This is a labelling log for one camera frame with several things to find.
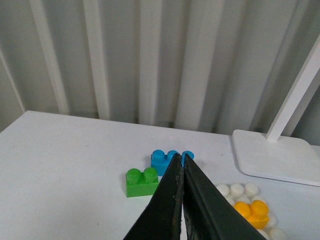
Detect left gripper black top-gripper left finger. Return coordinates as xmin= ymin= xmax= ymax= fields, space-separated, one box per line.
xmin=124 ymin=153 xmax=184 ymax=240

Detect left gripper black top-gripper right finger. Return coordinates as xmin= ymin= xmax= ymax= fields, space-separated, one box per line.
xmin=183 ymin=154 xmax=264 ymax=240

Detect yellow toy block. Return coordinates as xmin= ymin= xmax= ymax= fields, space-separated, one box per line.
xmin=233 ymin=200 xmax=270 ymax=230

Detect green toy block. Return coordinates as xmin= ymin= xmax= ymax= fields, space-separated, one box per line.
xmin=125 ymin=167 xmax=159 ymax=198

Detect blue toy block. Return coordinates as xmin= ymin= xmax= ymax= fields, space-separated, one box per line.
xmin=150 ymin=149 xmax=179 ymax=177

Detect white desk lamp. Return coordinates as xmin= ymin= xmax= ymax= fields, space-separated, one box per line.
xmin=232 ymin=39 xmax=320 ymax=187

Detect white pleated curtain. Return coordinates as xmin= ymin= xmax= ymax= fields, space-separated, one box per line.
xmin=0 ymin=0 xmax=320 ymax=135

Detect white studded base plate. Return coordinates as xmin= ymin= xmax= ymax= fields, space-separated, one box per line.
xmin=215 ymin=182 xmax=288 ymax=240

